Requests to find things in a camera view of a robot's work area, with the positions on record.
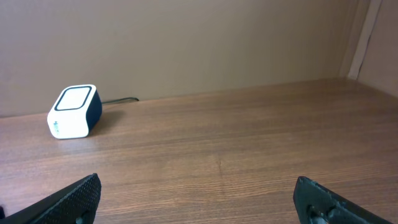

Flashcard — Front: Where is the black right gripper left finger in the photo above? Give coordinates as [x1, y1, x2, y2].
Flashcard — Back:
[1, 173, 101, 224]

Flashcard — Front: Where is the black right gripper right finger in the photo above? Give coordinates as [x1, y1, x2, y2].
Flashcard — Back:
[293, 176, 391, 224]

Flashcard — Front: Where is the white barcode scanner box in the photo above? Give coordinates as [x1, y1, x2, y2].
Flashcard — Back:
[47, 84, 103, 139]

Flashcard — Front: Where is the black scanner cable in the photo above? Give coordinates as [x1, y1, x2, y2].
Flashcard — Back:
[101, 96, 140, 105]

